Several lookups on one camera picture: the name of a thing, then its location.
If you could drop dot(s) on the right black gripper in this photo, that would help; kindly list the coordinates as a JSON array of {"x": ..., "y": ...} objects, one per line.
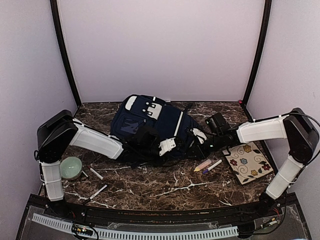
[{"x": 200, "y": 153}]

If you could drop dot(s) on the pink highlighter pen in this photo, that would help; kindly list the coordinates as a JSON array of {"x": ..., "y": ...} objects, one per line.
[{"x": 202, "y": 165}]

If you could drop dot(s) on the navy blue backpack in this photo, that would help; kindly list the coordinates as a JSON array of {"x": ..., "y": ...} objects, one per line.
[{"x": 145, "y": 121}]

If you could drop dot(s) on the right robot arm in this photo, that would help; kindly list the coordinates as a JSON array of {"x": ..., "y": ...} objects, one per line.
[{"x": 297, "y": 128}]

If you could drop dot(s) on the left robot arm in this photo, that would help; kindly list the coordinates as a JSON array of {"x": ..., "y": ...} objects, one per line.
[{"x": 62, "y": 130}]

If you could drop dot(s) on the blue capped white marker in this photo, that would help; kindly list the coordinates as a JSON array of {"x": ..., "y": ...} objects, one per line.
[{"x": 212, "y": 166}]

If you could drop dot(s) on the floral square ceramic plate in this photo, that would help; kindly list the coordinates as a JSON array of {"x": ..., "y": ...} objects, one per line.
[{"x": 248, "y": 162}]

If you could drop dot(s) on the black capped white marker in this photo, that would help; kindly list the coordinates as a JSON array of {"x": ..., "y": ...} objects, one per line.
[{"x": 95, "y": 194}]

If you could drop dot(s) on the red capped white marker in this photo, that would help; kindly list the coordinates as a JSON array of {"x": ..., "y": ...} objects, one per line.
[{"x": 95, "y": 173}]

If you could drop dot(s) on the small green circuit board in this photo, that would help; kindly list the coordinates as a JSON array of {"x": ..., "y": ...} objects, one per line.
[{"x": 80, "y": 229}]

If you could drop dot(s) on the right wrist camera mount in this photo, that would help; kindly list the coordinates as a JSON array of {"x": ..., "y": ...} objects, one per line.
[{"x": 198, "y": 136}]

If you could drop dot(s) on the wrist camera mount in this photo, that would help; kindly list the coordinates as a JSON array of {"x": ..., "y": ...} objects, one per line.
[
  {"x": 166, "y": 146},
  {"x": 198, "y": 136}
]

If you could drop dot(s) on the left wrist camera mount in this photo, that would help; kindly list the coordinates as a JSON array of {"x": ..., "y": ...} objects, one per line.
[{"x": 166, "y": 146}]

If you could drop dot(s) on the black front rail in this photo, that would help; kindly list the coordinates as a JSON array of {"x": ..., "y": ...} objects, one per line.
[{"x": 102, "y": 215}]

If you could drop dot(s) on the white slotted cable duct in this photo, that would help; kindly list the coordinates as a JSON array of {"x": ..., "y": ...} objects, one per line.
[{"x": 121, "y": 231}]

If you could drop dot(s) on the right black frame post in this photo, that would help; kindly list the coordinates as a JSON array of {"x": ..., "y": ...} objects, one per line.
[{"x": 258, "y": 53}]

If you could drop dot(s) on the black frame post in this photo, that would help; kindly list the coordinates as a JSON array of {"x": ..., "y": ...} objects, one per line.
[
  {"x": 63, "y": 51},
  {"x": 258, "y": 53}
]

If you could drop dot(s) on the left black frame post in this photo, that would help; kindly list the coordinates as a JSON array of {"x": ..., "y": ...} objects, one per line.
[{"x": 63, "y": 51}]

